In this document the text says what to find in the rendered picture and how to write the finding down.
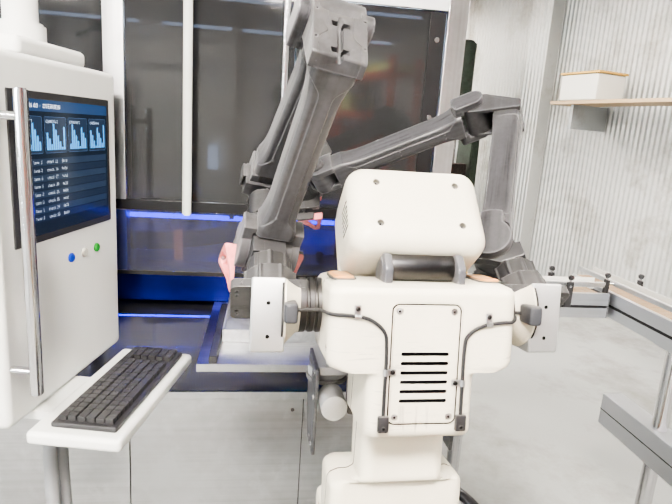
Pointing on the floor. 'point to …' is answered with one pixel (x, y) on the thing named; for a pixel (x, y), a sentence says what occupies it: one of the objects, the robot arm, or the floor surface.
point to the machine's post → (450, 75)
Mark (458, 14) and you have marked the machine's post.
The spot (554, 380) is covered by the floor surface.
